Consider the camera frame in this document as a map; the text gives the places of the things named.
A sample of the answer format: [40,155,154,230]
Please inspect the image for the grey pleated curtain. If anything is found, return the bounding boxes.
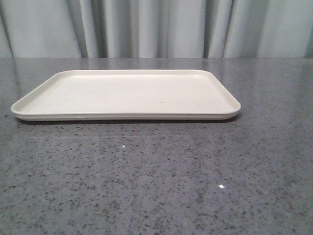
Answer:
[0,0,313,58]

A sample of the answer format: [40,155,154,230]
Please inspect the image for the cream rectangular plastic tray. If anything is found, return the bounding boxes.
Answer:
[11,70,241,121]

